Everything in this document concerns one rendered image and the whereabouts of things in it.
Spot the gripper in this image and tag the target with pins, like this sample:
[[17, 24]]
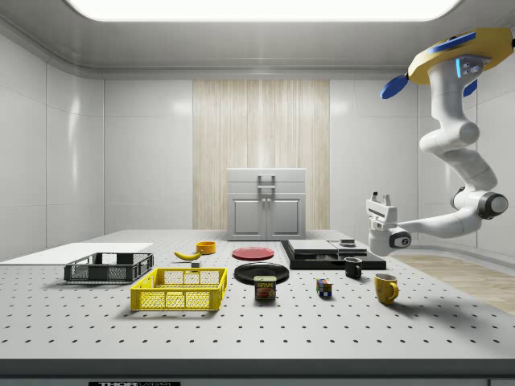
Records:
[[380, 212]]

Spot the puzzle cube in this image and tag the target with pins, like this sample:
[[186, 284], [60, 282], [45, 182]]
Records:
[[324, 288]]

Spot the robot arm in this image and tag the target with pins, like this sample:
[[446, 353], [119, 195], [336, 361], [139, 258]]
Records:
[[446, 104]]

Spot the black mug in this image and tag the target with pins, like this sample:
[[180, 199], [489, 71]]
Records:
[[352, 268]]

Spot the yellow mug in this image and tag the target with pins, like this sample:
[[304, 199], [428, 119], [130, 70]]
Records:
[[384, 288]]

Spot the white cabinet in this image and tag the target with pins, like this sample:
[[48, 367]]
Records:
[[265, 209]]

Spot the red plate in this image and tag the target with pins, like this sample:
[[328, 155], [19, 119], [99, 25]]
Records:
[[252, 253]]

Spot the flat-sided can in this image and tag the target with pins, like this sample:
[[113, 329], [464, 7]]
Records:
[[265, 288]]

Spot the black plate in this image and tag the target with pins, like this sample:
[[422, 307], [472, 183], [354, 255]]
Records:
[[249, 271]]

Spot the yellow bowl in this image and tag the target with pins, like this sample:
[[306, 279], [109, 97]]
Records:
[[205, 248]]

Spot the banana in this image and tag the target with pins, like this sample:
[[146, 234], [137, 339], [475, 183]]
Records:
[[187, 255]]

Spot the yellow basket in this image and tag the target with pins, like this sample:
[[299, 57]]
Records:
[[177, 299]]

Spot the dark grey basket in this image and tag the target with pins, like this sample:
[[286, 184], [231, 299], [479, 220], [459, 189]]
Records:
[[100, 272]]

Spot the white board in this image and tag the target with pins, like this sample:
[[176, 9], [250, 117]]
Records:
[[80, 251]]

